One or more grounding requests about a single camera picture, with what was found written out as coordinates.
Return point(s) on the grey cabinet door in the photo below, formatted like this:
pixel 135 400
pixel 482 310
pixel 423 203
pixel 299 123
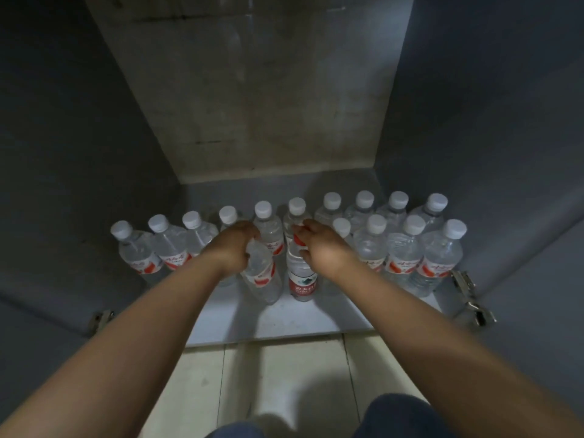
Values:
pixel 538 314
pixel 36 351

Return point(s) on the person's leg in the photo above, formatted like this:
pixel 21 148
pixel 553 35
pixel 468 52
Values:
pixel 401 417
pixel 242 431

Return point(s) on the person's left forearm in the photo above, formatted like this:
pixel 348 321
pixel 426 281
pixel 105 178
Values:
pixel 123 346

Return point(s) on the group of white-capped bottles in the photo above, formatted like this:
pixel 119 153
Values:
pixel 401 250

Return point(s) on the person's left leg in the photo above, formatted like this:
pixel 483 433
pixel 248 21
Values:
pixel 242 431

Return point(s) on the person's right thumb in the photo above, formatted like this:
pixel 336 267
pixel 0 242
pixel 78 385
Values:
pixel 306 257

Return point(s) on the person's right leg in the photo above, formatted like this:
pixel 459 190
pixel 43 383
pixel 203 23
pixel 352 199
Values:
pixel 401 417

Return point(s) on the person's right hand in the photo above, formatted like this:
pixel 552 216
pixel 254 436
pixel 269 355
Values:
pixel 326 253

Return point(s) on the grey cabinet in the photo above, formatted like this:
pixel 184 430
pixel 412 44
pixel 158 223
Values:
pixel 283 95

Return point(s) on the person's left fingers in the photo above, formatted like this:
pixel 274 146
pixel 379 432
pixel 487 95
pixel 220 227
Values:
pixel 246 230

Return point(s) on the red-capped water bottle red label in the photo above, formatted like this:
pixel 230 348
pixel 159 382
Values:
pixel 301 280

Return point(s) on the clear plastic water bottle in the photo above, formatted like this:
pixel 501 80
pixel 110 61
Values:
pixel 263 280

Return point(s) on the person's left hand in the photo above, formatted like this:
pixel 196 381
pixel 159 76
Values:
pixel 228 253

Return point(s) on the metal cabinet hinge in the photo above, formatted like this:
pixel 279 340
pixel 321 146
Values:
pixel 101 320
pixel 470 296

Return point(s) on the person's right forearm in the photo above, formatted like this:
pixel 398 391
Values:
pixel 438 355

